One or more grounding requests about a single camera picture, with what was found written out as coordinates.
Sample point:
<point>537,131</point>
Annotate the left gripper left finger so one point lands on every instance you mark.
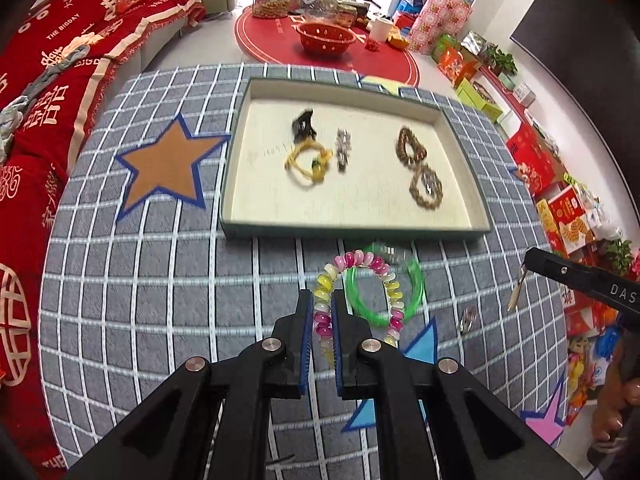
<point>209,420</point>

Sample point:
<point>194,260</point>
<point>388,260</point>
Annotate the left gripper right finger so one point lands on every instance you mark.
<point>435,421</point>

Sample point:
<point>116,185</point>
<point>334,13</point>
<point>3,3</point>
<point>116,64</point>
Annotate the gold hair pin clip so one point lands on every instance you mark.
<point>516,292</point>

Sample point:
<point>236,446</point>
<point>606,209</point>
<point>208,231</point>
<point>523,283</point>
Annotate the purple heart gem brooch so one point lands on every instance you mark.
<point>467,320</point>

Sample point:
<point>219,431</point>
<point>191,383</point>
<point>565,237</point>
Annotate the green plastic bangle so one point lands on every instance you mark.
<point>404,285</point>

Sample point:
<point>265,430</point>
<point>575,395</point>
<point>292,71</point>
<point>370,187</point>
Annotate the silver star hair clip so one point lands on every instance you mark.
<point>343,146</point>

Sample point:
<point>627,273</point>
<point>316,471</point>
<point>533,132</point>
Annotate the black hair claw clip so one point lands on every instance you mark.
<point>302,129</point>

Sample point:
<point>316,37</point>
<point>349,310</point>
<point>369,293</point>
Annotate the pink heart gem brooch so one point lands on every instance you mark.
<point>431,185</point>

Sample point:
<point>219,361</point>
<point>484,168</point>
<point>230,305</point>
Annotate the green jewelry tray box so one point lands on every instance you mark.
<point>274,187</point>

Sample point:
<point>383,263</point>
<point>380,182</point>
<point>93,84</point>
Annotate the person right hand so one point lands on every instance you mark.
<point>615,422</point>

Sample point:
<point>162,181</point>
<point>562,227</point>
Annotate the red gift box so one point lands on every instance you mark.
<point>535,163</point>

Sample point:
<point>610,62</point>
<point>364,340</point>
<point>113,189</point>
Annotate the grey checkered table cloth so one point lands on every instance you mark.
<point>127,299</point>

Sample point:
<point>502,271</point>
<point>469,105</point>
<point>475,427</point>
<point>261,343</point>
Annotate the green cardboard box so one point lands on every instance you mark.
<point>473,94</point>

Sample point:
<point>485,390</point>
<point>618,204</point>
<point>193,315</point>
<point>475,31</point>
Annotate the potted green plant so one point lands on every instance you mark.
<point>500,62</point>

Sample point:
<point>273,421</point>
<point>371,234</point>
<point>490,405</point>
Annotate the floral wrapped gift box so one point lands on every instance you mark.
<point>437,17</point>

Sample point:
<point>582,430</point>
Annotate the white cup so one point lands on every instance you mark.
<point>380,29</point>

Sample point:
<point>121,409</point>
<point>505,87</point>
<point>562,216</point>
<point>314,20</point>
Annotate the light floral blanket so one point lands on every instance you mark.
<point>12,115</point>

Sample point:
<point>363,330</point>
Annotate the red round floor mat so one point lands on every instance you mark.
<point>295,41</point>

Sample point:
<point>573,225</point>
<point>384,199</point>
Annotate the red plastic colander basket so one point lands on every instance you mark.
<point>324,40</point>

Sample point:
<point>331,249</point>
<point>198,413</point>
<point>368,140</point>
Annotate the red wedding sofa cover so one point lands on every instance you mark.
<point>43,153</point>

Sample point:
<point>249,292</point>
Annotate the black wall television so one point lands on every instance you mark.
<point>588,47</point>

